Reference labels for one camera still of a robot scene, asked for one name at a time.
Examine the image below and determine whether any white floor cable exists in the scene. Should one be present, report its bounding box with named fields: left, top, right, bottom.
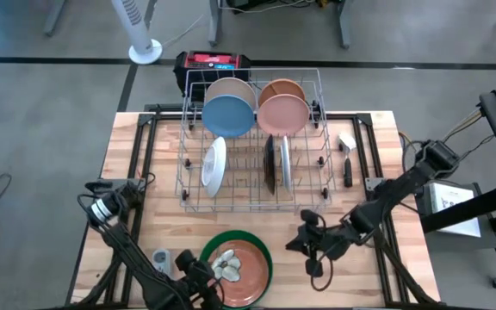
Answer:
left=161, top=11, right=209, bottom=49

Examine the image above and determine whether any black plate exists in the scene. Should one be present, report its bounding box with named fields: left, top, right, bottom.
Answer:
left=263, top=133, right=277, bottom=195

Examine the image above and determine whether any white paper manual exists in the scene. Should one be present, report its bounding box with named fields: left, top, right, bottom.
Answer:
left=428, top=183, right=482, bottom=239

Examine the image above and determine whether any green plate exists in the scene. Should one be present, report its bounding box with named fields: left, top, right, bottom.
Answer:
left=199, top=229, right=274, bottom=309

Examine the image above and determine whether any blue striped white plate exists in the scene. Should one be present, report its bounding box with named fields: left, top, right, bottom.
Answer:
left=199, top=135, right=227, bottom=199

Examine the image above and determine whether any pink plate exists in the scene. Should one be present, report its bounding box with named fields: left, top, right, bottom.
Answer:
left=257, top=93, right=311, bottom=137

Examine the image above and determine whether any grey desk leg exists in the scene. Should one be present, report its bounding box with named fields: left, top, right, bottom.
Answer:
left=43, top=0, right=66, bottom=38
left=338, top=0, right=356, bottom=49
left=208, top=0, right=224, bottom=47

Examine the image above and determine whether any black aluminium rig frame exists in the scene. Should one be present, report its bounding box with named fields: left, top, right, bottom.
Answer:
left=65, top=101, right=443, bottom=310

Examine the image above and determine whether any orange divided plate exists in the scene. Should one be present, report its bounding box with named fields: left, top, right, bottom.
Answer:
left=258, top=77, right=307, bottom=102

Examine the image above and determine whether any cable bundle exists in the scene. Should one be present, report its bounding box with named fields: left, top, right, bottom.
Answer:
left=398, top=107, right=496, bottom=165

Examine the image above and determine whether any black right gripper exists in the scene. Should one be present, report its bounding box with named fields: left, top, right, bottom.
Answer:
left=285, top=209, right=355, bottom=278

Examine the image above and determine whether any grey wire dish rack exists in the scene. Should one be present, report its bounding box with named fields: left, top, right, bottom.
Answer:
left=174, top=66, right=338, bottom=214

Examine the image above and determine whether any white plate red rim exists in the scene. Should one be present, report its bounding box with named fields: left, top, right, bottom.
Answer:
left=279, top=135, right=295, bottom=193

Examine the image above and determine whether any beige plate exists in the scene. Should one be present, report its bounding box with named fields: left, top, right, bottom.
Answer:
left=204, top=77, right=257, bottom=109

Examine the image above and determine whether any white pole round base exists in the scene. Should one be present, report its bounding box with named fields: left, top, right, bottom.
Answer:
left=110, top=0, right=164, bottom=65

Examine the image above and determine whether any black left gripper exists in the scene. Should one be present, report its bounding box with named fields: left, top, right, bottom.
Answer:
left=174, top=248, right=228, bottom=310

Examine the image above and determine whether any red black power station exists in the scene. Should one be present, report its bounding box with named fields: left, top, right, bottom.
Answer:
left=173, top=50, right=252, bottom=98

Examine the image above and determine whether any white digital timer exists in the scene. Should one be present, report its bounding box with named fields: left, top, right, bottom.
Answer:
left=151, top=248, right=172, bottom=276

